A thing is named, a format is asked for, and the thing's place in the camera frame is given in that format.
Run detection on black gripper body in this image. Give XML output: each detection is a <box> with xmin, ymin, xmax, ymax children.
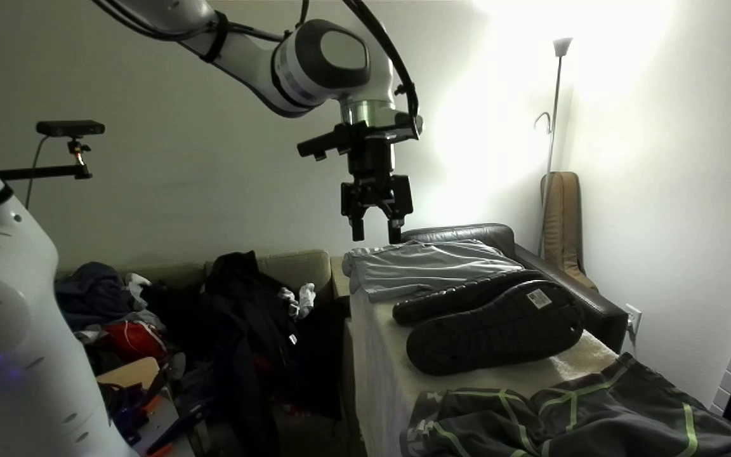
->
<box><xmin>337</xmin><ymin>151</ymin><xmax>417</xmax><ymax>224</ymax></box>

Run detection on grey cloth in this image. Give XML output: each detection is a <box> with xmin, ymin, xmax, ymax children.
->
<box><xmin>339</xmin><ymin>236</ymin><xmax>528</xmax><ymax>303</ymax></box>

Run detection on beige sofa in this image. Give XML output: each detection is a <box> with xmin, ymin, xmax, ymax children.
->
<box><xmin>55</xmin><ymin>245</ymin><xmax>353</xmax><ymax>457</ymax></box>

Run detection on white crumpled cloth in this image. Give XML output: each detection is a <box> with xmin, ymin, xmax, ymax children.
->
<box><xmin>276</xmin><ymin>278</ymin><xmax>320</xmax><ymax>323</ymax></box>

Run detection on small white cloth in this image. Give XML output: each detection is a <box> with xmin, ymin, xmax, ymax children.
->
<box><xmin>122</xmin><ymin>269</ymin><xmax>155</xmax><ymax>311</ymax></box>

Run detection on slim black slipper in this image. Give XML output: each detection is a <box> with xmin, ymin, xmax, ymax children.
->
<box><xmin>391</xmin><ymin>269</ymin><xmax>549</xmax><ymax>329</ymax></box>

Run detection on white table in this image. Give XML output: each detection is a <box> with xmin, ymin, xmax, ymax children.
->
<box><xmin>346</xmin><ymin>283</ymin><xmax>624</xmax><ymax>457</ymax></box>

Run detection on black slipper with white label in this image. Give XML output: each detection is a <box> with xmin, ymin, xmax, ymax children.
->
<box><xmin>404</xmin><ymin>276</ymin><xmax>588</xmax><ymax>377</ymax></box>

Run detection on floor lamp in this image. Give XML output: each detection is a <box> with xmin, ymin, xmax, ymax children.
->
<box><xmin>532</xmin><ymin>34</ymin><xmax>577</xmax><ymax>255</ymax></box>

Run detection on red item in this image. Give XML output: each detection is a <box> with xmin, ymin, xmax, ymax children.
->
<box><xmin>99</xmin><ymin>315</ymin><xmax>171</xmax><ymax>368</ymax></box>

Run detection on blue clothing pile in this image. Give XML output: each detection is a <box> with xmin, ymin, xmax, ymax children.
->
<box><xmin>54</xmin><ymin>259</ymin><xmax>145</xmax><ymax>329</ymax></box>

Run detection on tan box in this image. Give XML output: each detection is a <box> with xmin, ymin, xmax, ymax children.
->
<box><xmin>94</xmin><ymin>353</ymin><xmax>168</xmax><ymax>397</ymax></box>

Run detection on dark shorts with green lines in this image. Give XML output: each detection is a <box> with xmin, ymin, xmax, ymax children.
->
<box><xmin>399</xmin><ymin>349</ymin><xmax>731</xmax><ymax>457</ymax></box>

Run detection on white wall outlet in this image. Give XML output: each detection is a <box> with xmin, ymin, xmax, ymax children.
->
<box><xmin>622</xmin><ymin>298</ymin><xmax>646</xmax><ymax>345</ymax></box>

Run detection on black camera on stand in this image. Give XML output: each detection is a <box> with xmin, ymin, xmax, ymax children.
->
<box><xmin>32</xmin><ymin>116</ymin><xmax>106</xmax><ymax>138</ymax></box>

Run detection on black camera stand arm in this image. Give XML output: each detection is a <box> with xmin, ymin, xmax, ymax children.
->
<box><xmin>0</xmin><ymin>136</ymin><xmax>97</xmax><ymax>185</ymax></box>

